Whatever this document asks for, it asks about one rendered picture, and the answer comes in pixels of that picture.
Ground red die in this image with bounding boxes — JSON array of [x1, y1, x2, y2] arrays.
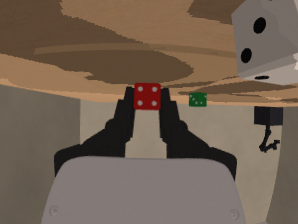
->
[[134, 83, 161, 110]]

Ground dark green die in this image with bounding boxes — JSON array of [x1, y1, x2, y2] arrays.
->
[[189, 92, 207, 107]]

